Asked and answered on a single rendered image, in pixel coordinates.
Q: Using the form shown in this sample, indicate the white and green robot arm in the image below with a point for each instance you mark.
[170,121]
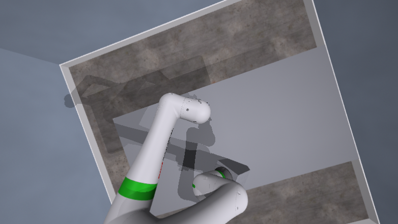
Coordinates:
[134,199]

